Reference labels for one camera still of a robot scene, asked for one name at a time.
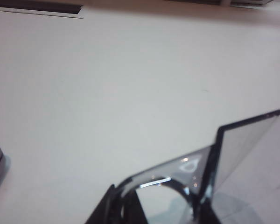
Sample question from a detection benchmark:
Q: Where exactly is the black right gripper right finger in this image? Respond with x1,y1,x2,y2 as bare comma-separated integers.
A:
122,189,147,224

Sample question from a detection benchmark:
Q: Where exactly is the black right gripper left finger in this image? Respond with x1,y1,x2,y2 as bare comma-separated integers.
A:
85,184,116,224

